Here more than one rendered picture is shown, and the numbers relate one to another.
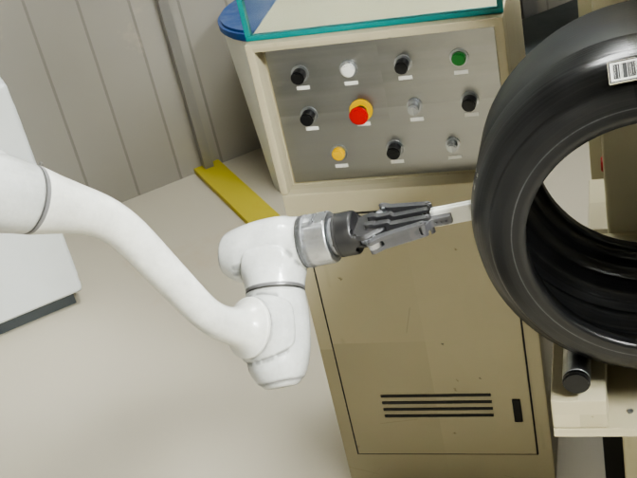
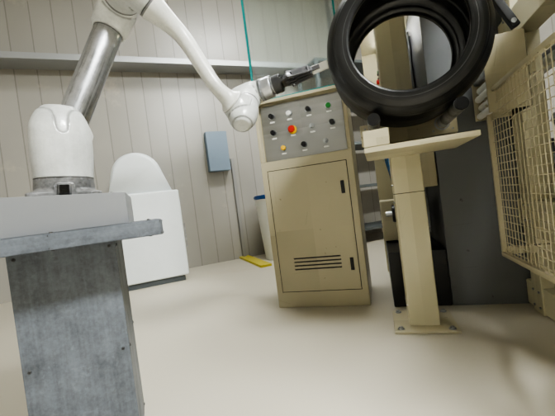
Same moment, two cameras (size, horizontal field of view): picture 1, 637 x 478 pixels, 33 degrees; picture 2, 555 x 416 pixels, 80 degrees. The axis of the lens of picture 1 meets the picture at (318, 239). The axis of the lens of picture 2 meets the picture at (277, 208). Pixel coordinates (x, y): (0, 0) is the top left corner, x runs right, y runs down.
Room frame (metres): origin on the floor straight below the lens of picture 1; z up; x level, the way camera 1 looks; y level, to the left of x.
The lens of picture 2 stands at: (0.17, 0.07, 0.66)
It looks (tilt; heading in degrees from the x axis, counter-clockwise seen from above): 1 degrees down; 358
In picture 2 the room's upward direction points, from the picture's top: 7 degrees counter-clockwise
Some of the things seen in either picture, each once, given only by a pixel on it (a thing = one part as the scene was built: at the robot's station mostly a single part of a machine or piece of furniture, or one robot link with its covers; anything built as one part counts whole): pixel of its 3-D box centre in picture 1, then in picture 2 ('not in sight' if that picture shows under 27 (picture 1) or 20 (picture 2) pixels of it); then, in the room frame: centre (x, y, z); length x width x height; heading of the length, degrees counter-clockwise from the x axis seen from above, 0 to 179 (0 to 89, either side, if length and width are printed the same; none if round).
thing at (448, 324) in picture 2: not in sight; (423, 319); (1.70, -0.61, 0.01); 0.27 x 0.27 x 0.02; 71
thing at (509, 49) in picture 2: not in sight; (497, 78); (1.53, -0.97, 1.05); 0.20 x 0.15 x 0.30; 161
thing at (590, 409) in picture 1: (580, 346); (376, 144); (1.49, -0.41, 0.83); 0.36 x 0.09 x 0.06; 161
